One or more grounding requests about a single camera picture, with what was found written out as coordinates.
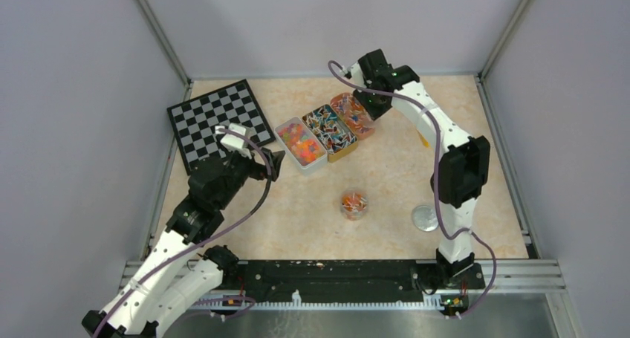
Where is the white candy tin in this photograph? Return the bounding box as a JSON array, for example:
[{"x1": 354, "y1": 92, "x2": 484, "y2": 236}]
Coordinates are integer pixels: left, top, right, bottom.
[{"x1": 273, "y1": 117, "x2": 328, "y2": 176}]

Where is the silver jar lid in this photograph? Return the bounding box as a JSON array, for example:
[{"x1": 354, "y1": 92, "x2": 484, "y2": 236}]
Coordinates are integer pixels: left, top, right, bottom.
[{"x1": 411, "y1": 204, "x2": 438, "y2": 233}]

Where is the gold lollipop tin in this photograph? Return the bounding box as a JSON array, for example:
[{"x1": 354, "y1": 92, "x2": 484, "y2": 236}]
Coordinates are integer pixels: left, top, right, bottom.
[{"x1": 302, "y1": 104, "x2": 359, "y2": 163}]

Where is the black white checkerboard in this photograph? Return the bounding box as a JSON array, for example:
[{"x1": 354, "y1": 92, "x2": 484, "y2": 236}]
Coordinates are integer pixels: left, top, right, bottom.
[{"x1": 166, "y1": 79, "x2": 275, "y2": 175}]

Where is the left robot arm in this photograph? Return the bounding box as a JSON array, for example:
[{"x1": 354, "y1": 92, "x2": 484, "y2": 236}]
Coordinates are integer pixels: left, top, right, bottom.
[{"x1": 82, "y1": 148, "x2": 285, "y2": 337}]

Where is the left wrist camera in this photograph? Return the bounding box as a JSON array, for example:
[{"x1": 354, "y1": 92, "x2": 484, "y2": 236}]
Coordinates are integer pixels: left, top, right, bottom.
[{"x1": 214, "y1": 123, "x2": 253, "y2": 160}]

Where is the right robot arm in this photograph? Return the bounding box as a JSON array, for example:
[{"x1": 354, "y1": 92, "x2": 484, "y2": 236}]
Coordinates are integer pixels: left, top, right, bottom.
[{"x1": 339, "y1": 49, "x2": 490, "y2": 287}]

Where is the clear plastic jar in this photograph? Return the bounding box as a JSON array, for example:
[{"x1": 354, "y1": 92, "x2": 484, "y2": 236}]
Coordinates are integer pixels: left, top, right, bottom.
[{"x1": 340, "y1": 188, "x2": 368, "y2": 221}]

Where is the pink lollipop tin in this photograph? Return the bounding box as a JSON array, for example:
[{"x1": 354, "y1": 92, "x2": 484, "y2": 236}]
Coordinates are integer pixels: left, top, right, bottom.
[{"x1": 330, "y1": 93, "x2": 376, "y2": 140}]

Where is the yellow green toy block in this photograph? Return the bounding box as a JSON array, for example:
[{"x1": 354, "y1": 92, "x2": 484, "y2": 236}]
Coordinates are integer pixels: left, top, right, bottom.
[{"x1": 418, "y1": 133, "x2": 430, "y2": 149}]

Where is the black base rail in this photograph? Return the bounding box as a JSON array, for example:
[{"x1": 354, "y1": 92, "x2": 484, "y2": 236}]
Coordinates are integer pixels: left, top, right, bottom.
[{"x1": 120, "y1": 258, "x2": 567, "y2": 312}]

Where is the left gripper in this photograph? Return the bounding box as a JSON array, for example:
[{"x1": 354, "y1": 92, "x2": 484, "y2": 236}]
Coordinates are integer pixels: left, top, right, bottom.
[{"x1": 215, "y1": 140, "x2": 285, "y2": 210}]

